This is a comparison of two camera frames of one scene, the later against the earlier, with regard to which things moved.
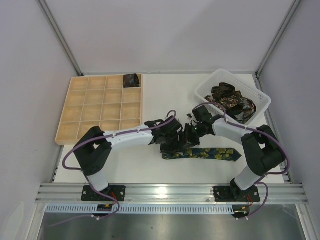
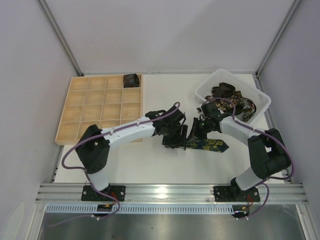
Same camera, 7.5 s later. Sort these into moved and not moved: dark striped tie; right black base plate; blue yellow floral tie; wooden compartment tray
Moved: blue yellow floral tie
Not moved: dark striped tie; wooden compartment tray; right black base plate
